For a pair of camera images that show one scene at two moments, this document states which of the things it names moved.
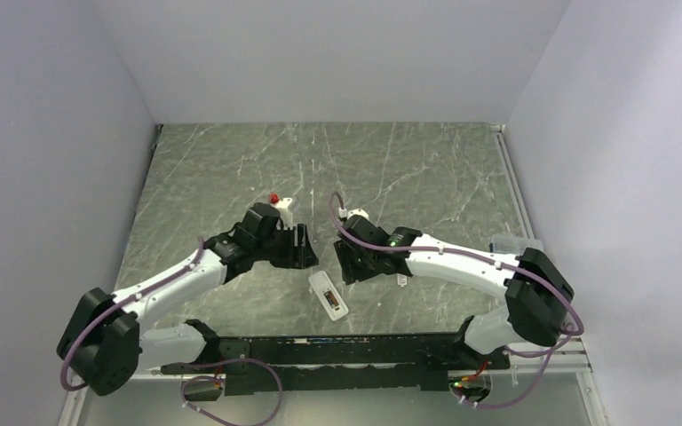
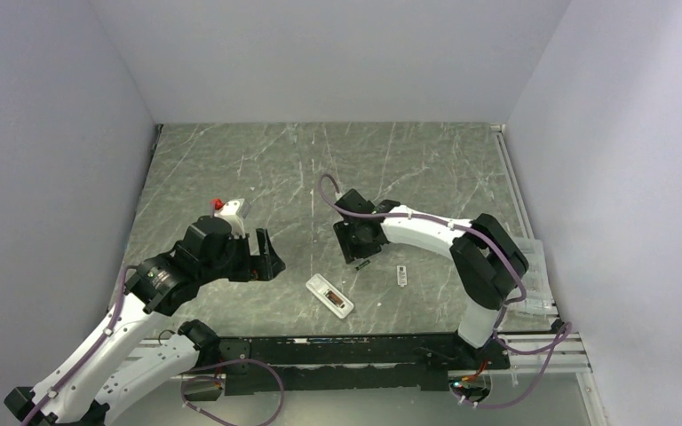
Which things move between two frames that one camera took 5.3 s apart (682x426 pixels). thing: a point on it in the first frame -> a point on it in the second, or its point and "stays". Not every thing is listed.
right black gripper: (350, 272) -> (350, 251)
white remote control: (328, 295) stays
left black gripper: (299, 256) -> (258, 267)
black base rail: (337, 363) stays
